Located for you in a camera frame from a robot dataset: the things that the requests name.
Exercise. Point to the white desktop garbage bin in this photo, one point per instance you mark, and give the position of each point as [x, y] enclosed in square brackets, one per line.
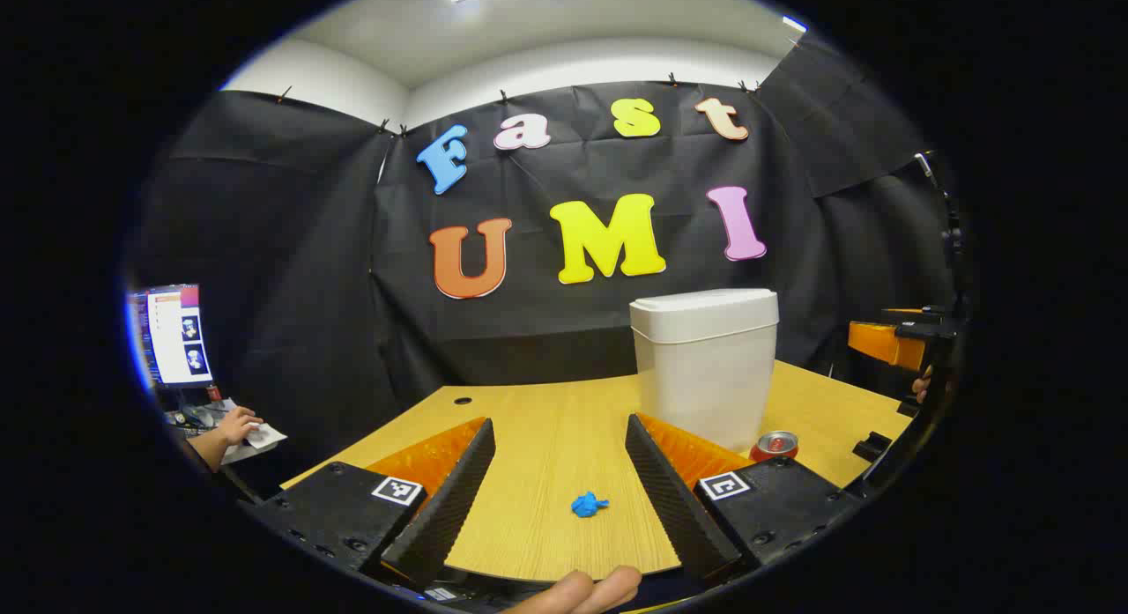
[705, 376]

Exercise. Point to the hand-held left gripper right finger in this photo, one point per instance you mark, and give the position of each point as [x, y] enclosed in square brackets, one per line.
[670, 499]

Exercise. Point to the blue paper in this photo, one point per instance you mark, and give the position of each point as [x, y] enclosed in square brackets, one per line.
[586, 506]

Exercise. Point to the red pop can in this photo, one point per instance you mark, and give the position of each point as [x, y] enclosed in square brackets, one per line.
[775, 445]

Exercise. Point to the black backdrop cloth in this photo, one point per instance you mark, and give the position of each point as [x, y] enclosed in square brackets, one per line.
[308, 244]

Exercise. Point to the wooden desktop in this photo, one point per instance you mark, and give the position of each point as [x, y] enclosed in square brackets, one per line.
[546, 438]

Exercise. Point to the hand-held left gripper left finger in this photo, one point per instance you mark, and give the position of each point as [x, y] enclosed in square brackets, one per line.
[449, 499]

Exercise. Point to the computer monitor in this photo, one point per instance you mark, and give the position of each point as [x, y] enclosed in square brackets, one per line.
[176, 332]

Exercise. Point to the small black bracket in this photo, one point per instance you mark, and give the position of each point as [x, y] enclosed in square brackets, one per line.
[872, 445]

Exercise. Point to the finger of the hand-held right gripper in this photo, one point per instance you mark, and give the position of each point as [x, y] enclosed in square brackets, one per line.
[881, 343]

